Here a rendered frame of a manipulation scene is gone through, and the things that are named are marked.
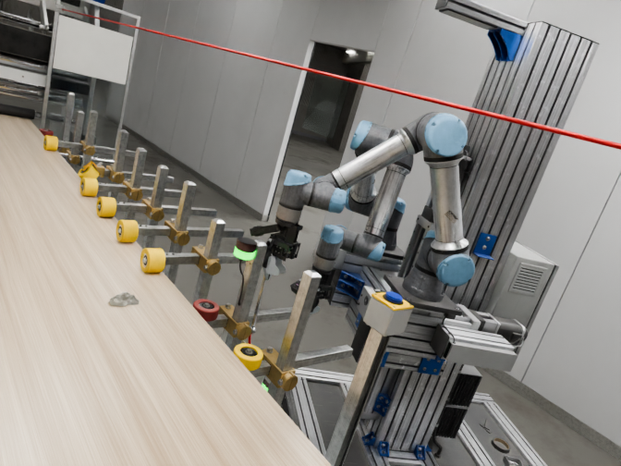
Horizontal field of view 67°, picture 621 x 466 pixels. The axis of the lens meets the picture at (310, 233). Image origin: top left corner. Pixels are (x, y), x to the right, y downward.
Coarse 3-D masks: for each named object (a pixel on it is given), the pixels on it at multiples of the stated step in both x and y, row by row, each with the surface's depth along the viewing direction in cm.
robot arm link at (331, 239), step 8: (328, 232) 163; (336, 232) 163; (320, 240) 166; (328, 240) 163; (336, 240) 163; (320, 248) 165; (328, 248) 164; (336, 248) 165; (320, 256) 165; (328, 256) 165
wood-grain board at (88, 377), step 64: (0, 128) 276; (0, 192) 183; (64, 192) 204; (0, 256) 138; (64, 256) 149; (128, 256) 162; (0, 320) 110; (64, 320) 117; (128, 320) 125; (192, 320) 135; (0, 384) 92; (64, 384) 97; (128, 384) 102; (192, 384) 108; (256, 384) 115; (0, 448) 79; (64, 448) 82; (128, 448) 86; (192, 448) 90; (256, 448) 95
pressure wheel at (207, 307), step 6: (198, 300) 145; (204, 300) 146; (210, 300) 147; (198, 306) 142; (204, 306) 143; (210, 306) 145; (216, 306) 145; (198, 312) 141; (204, 312) 140; (210, 312) 141; (216, 312) 143; (204, 318) 141; (210, 318) 142
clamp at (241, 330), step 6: (222, 306) 154; (222, 312) 152; (228, 312) 152; (228, 318) 149; (228, 324) 149; (234, 324) 147; (240, 324) 147; (246, 324) 148; (228, 330) 149; (234, 330) 146; (240, 330) 145; (246, 330) 147; (234, 336) 147; (240, 336) 146; (246, 336) 148
